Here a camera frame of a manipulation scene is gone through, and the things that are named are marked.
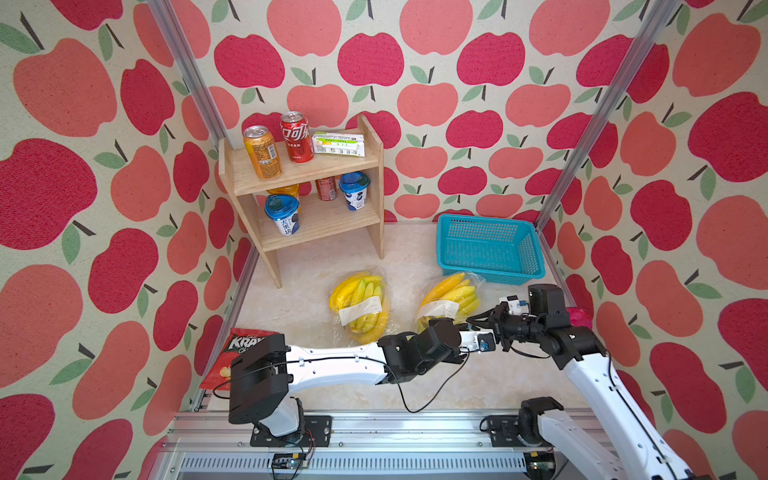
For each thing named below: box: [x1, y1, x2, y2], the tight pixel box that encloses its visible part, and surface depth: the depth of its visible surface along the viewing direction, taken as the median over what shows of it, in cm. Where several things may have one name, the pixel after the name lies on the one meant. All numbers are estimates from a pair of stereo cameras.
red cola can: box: [280, 111, 314, 163], surface depth 72 cm
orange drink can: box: [243, 125, 282, 179], surface depth 68 cm
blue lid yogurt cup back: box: [339, 171, 371, 211], surface depth 92 cm
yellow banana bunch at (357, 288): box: [329, 272, 390, 344], surface depth 95 cm
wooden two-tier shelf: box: [218, 115, 384, 288], surface depth 79 cm
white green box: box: [312, 132, 366, 157], surface depth 79 cm
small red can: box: [315, 176, 338, 202], surface depth 98 cm
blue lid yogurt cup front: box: [264, 193, 301, 237], surface depth 86 cm
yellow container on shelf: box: [266, 184, 299, 199], surface depth 90 cm
